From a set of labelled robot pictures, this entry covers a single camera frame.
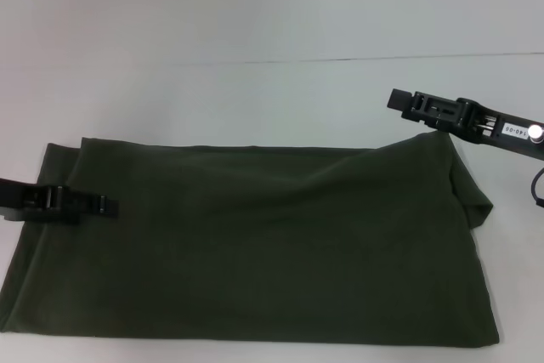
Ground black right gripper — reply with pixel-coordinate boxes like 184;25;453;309
386;88;544;165

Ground thin black cable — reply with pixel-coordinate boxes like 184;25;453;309
530;166;544;212

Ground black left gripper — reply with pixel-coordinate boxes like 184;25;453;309
0;177;121;226

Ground dark green FREE t-shirt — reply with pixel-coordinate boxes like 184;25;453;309
0;131;496;346

